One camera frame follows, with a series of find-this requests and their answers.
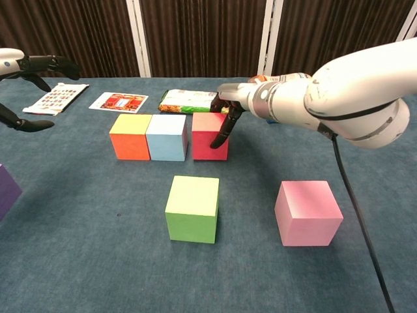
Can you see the white partition frame post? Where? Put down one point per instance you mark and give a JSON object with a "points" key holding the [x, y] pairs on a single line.
{"points": [[138, 39], [269, 39], [411, 31]]}

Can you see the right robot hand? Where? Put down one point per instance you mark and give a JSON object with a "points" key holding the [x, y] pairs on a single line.
{"points": [[234, 93]]}

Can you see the orange drink bottle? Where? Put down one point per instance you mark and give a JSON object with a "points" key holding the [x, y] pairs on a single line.
{"points": [[260, 79]]}

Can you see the red cube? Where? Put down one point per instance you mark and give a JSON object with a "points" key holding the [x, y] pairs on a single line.
{"points": [[203, 143]]}

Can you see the green and white snack packet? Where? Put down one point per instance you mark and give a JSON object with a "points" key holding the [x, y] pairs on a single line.
{"points": [[182, 101]]}

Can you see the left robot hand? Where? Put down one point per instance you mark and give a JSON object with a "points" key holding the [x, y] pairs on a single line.
{"points": [[42, 62]]}

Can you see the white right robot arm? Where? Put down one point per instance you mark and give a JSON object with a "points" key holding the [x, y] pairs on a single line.
{"points": [[342, 91]]}

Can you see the dark brown ribbed partition panel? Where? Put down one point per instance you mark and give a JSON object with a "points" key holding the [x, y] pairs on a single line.
{"points": [[65, 32], [325, 32], [202, 32]]}

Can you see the purple cube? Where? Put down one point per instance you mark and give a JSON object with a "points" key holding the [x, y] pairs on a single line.
{"points": [[8, 192]]}

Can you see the blue-grey table mat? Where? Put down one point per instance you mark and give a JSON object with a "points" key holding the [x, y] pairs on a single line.
{"points": [[97, 261]]}

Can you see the green cube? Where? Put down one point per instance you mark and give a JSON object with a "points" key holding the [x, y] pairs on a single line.
{"points": [[190, 212]]}

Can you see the white sheet with red prints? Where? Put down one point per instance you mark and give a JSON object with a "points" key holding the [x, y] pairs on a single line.
{"points": [[55, 99]]}

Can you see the orange cube with yellow face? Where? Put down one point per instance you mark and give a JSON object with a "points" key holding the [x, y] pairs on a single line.
{"points": [[130, 146]]}

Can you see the pink cube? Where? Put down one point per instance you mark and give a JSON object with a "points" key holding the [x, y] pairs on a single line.
{"points": [[306, 221]]}

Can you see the light blue cube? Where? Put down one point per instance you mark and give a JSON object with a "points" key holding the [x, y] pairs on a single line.
{"points": [[166, 146]]}

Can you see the white card with red picture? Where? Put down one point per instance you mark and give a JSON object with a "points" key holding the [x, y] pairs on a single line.
{"points": [[120, 102]]}

